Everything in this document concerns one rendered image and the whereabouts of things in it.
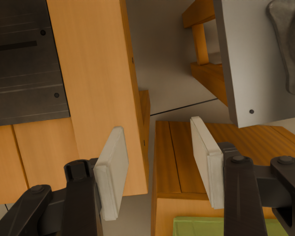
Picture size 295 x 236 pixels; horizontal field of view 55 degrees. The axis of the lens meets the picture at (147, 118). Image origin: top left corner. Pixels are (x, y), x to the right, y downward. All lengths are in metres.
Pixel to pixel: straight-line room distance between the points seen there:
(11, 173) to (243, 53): 0.57
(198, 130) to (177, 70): 1.32
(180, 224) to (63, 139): 0.37
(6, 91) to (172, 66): 0.98
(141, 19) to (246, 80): 0.97
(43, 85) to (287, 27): 0.48
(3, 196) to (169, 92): 0.99
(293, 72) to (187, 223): 0.45
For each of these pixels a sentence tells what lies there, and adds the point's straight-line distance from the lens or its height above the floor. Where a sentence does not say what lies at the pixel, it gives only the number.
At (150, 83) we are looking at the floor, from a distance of 1.49.
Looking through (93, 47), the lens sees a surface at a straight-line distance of 0.59.
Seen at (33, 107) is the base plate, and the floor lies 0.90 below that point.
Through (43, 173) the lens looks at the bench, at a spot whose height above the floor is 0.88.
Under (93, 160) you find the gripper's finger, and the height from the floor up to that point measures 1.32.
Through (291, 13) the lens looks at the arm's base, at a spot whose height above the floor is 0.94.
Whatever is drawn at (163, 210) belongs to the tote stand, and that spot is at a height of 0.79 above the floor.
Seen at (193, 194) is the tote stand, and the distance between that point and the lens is 0.83.
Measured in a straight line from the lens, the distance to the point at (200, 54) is 1.25.
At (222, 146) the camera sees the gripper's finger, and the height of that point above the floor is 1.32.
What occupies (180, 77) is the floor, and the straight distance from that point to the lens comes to 1.49.
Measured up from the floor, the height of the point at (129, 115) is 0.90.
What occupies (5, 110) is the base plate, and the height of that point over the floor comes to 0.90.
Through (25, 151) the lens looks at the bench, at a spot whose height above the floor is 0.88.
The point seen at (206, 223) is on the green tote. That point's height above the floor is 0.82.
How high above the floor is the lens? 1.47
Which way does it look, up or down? 75 degrees down
